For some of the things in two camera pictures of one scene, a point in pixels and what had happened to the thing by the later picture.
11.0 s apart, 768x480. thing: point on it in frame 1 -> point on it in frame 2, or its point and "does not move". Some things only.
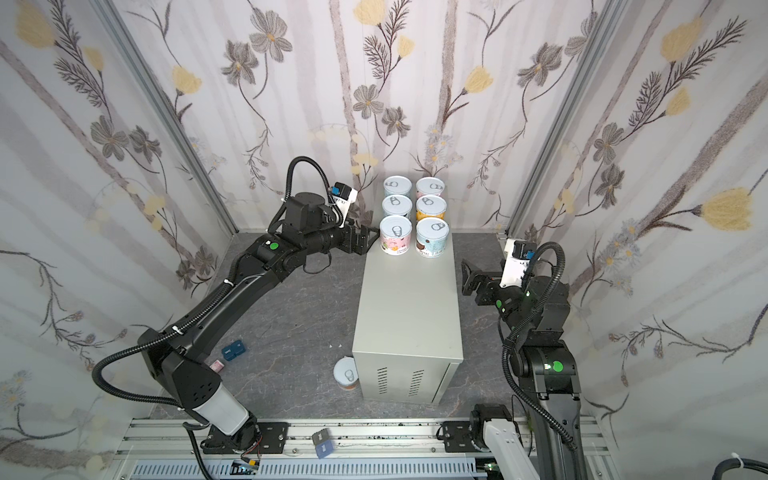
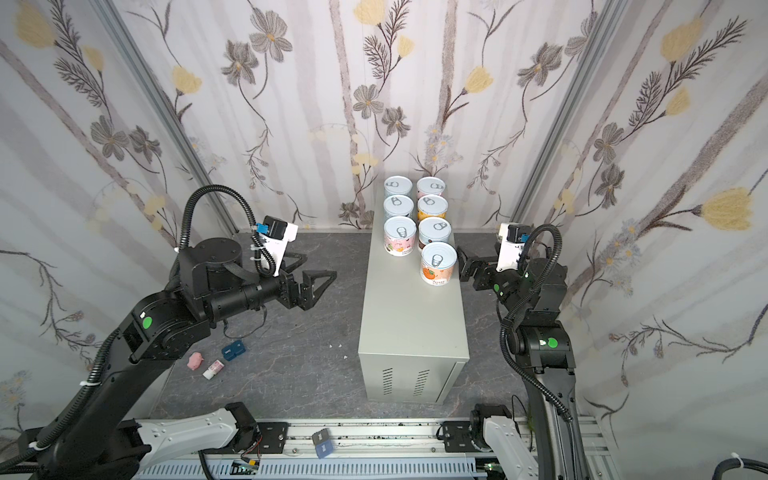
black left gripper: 355,239 -> 288,291
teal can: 397,204 does not move
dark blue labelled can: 431,237 does not move
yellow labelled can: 431,206 does not move
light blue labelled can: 397,185 does not move
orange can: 346,372 -> 437,262
